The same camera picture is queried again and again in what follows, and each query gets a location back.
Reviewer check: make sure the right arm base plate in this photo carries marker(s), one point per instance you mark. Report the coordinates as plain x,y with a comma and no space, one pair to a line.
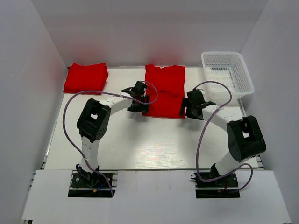
226,187

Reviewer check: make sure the folded red t shirt stack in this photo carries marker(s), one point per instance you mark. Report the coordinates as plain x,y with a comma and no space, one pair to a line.
86,78

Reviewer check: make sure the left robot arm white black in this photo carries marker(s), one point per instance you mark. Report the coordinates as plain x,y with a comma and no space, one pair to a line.
93,121

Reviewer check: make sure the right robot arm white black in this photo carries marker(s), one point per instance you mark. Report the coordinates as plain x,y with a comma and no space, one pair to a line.
245,139

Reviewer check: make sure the white plastic basket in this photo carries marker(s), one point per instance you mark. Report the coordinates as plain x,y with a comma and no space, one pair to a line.
228,68

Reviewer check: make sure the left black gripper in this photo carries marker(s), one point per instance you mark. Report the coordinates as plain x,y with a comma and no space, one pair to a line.
143,108

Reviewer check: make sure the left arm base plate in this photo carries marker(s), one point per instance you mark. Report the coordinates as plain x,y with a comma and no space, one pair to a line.
82,188

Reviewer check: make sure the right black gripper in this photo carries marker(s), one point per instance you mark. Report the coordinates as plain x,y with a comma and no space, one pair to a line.
188,113

